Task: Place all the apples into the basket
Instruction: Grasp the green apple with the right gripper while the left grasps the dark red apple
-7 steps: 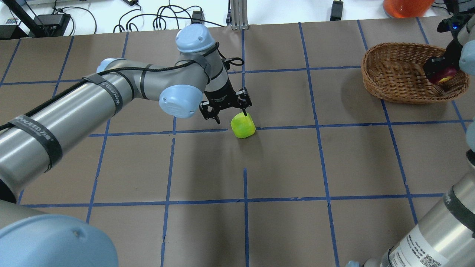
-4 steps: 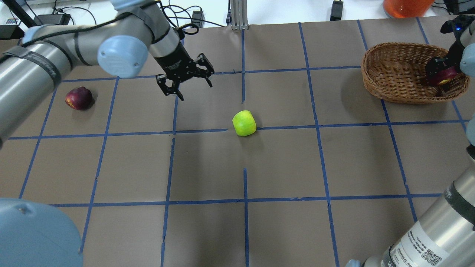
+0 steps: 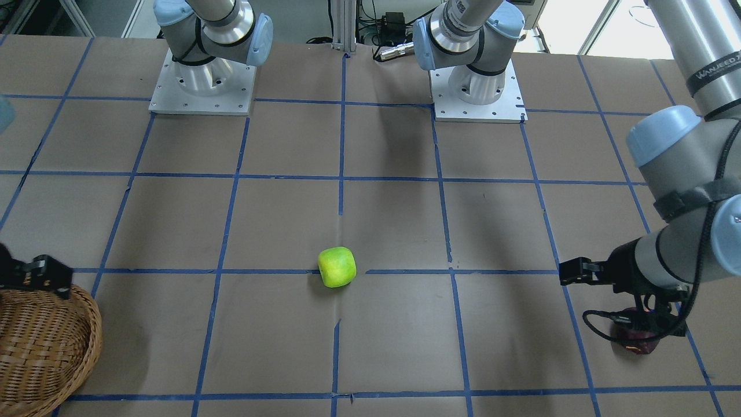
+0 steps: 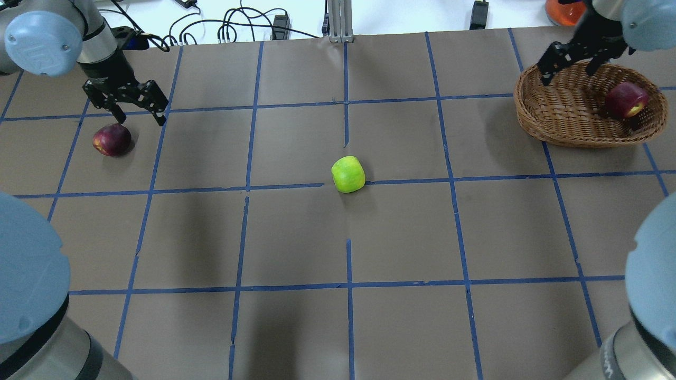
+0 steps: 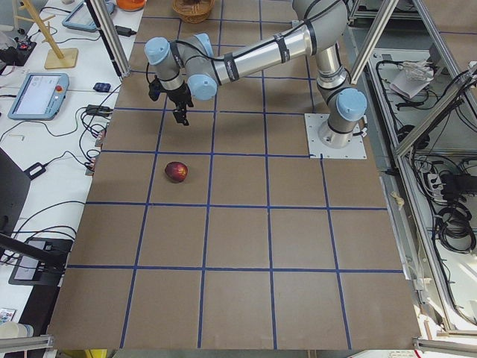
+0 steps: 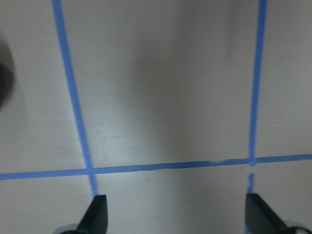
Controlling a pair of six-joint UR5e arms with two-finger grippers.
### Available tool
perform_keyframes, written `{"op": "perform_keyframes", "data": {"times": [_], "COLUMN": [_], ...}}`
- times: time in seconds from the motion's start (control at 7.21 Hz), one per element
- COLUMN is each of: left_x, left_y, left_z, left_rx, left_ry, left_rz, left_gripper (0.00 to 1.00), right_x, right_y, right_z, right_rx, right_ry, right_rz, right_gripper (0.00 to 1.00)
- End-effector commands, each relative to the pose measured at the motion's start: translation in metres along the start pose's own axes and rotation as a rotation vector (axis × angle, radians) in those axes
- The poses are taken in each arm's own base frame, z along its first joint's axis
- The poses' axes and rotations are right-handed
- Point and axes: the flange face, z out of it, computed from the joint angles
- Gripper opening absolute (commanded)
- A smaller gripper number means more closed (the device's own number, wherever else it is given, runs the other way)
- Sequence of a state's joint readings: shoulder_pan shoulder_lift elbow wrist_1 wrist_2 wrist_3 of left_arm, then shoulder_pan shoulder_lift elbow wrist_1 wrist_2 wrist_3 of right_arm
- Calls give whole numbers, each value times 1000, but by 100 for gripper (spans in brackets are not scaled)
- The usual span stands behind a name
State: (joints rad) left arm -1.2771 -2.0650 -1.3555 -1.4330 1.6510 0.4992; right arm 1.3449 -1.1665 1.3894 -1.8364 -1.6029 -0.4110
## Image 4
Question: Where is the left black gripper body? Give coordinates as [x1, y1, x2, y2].
[82, 50, 168, 113]

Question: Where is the green apple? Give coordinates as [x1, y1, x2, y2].
[331, 155, 365, 193]

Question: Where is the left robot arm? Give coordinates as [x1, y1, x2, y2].
[1, 1, 168, 125]

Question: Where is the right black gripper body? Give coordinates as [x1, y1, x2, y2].
[537, 14, 634, 73]

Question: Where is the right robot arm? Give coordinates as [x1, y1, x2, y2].
[537, 1, 675, 86]

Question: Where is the black power adapter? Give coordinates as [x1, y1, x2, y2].
[468, 1, 490, 30]

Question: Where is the aluminium frame post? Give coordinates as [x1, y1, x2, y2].
[324, 0, 354, 43]

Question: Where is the orange bucket with lid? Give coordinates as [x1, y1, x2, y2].
[544, 1, 587, 26]

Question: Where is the woven wicker basket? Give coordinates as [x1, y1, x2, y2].
[514, 62, 669, 148]

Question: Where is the red yellow apple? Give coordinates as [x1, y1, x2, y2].
[605, 82, 649, 119]

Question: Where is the dark red apple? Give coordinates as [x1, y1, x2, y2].
[92, 123, 132, 157]

